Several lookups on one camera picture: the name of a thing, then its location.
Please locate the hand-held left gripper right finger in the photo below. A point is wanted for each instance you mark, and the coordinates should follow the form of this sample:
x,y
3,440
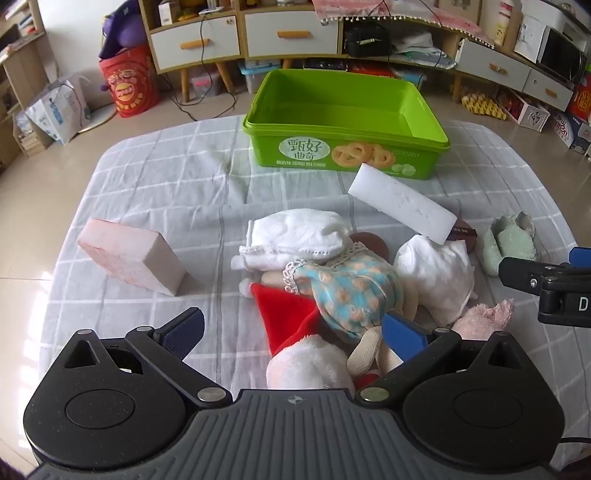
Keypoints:
x,y
406,334

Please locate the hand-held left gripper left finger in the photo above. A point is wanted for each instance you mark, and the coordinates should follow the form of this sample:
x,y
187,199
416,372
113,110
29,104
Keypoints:
x,y
182,330

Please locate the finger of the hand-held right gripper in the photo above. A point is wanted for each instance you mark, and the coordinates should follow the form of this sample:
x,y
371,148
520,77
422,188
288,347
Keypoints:
x,y
519,274
581,257

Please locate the mint green plush toy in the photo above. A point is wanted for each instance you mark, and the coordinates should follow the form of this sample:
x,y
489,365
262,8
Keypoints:
x,y
508,244

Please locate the pink plush toy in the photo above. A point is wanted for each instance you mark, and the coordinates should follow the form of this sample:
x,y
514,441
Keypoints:
x,y
485,318

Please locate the doll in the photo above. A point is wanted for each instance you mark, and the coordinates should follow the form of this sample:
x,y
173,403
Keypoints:
x,y
351,290

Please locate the pink sponge block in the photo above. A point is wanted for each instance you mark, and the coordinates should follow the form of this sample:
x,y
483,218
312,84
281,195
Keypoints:
x,y
152,263

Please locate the white plush with red hat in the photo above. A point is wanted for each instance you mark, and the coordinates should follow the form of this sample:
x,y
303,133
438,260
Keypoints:
x,y
304,369

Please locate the white sponge block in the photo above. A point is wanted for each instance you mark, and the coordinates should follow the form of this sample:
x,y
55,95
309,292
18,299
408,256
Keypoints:
x,y
401,203

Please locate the white lace-edged towel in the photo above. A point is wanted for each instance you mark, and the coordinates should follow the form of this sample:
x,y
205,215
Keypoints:
x,y
295,230

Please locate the green plastic box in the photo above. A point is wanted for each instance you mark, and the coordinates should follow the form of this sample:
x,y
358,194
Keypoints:
x,y
295,159

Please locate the brown powder puff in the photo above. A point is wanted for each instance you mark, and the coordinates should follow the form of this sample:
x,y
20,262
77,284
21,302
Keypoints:
x,y
464,235

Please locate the white and blue carton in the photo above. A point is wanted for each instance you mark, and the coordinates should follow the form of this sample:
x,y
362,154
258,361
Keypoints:
x,y
570,134

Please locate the red and yellow box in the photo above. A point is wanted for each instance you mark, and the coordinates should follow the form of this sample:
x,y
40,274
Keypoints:
x,y
582,104

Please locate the white and red carton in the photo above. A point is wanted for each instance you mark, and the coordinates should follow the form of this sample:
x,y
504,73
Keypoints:
x,y
528,110

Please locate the yellow egg tray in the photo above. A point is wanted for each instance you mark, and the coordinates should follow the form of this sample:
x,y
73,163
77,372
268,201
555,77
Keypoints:
x,y
482,105

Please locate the white microwave oven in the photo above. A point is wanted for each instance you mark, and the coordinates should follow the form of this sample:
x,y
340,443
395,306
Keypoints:
x,y
554,46

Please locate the white round base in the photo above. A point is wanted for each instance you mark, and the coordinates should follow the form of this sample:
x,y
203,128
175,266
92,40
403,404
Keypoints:
x,y
99,121

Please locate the clear plastic storage box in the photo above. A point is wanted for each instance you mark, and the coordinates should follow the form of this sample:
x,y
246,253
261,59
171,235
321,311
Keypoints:
x,y
203,85

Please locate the cream plastic bottle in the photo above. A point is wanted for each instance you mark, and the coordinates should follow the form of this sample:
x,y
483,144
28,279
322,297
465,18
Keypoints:
x,y
504,23

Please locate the white paper bag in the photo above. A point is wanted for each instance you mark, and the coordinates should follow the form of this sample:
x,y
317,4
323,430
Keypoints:
x,y
57,110

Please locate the red printed bag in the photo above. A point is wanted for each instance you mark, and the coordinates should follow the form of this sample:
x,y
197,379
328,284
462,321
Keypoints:
x,y
129,83

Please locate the blue plastic storage box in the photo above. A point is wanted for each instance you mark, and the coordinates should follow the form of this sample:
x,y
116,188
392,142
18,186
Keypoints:
x,y
258,76

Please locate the black bag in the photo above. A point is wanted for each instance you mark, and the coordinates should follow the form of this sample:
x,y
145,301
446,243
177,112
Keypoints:
x,y
367,39

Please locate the wooden bookshelf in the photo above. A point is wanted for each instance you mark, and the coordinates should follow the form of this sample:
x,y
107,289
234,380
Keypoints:
x,y
21,69

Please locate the purple plush toy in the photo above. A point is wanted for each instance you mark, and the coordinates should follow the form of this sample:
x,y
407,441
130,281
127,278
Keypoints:
x,y
121,27

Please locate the wooden cabinet with white drawers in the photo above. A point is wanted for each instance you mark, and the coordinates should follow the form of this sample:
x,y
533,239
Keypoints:
x,y
286,34

